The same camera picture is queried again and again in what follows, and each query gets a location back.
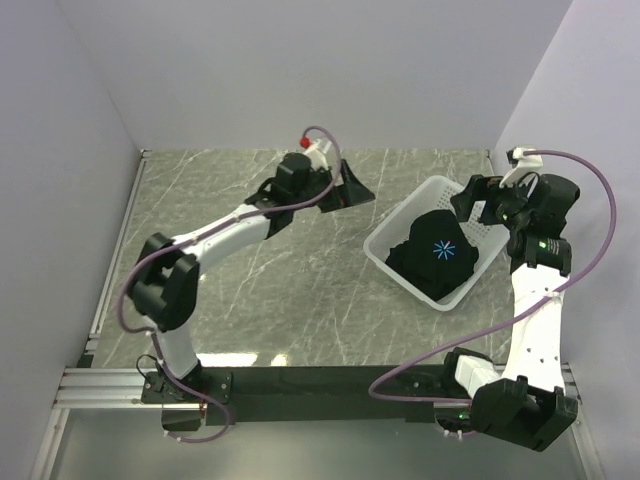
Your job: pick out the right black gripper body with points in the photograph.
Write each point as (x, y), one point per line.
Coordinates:
(513, 209)

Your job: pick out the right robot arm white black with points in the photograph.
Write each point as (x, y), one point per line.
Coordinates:
(525, 404)

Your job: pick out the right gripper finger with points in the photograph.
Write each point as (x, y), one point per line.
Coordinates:
(489, 215)
(478, 189)

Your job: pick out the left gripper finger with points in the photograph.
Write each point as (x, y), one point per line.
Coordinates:
(352, 190)
(334, 200)

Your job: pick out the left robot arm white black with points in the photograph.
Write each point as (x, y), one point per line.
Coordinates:
(164, 283)

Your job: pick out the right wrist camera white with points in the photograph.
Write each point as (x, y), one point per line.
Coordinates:
(522, 164)

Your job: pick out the aluminium frame rail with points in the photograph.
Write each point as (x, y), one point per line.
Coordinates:
(86, 387)

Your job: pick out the black t shirt blue logo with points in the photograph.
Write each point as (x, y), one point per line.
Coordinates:
(437, 257)

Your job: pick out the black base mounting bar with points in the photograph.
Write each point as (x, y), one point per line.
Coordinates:
(325, 393)

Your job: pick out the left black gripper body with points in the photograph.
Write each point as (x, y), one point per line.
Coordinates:
(320, 182)

